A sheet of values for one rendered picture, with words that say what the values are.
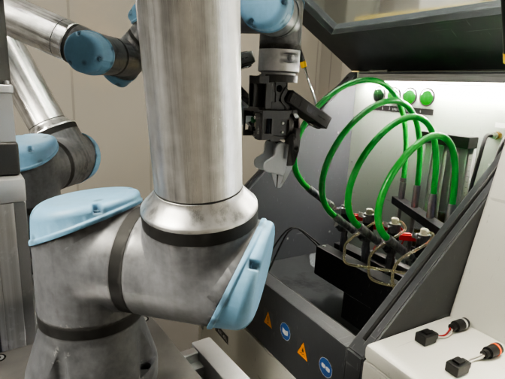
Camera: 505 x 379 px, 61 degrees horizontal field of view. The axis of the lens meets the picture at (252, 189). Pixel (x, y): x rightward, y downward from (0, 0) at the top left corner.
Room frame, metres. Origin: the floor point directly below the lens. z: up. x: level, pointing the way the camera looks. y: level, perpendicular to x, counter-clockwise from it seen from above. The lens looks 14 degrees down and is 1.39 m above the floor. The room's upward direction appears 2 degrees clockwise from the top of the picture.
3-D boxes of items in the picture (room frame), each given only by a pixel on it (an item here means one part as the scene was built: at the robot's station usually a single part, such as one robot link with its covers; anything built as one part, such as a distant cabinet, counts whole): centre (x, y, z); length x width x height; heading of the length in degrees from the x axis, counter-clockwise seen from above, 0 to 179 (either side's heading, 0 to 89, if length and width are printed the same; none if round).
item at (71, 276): (0.46, 0.18, 1.20); 0.13 x 0.12 x 0.14; 77
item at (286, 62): (0.81, -0.04, 1.43); 0.08 x 0.08 x 0.05
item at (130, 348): (0.46, 0.18, 1.09); 0.15 x 0.15 x 0.10
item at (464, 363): (0.60, -0.36, 0.99); 0.12 x 0.02 x 0.02; 120
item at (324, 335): (0.96, -0.04, 0.87); 0.62 x 0.04 x 0.16; 30
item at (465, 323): (0.68, -0.35, 0.99); 0.12 x 0.02 x 0.02; 120
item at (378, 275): (0.97, -0.31, 0.91); 0.34 x 0.10 x 0.15; 30
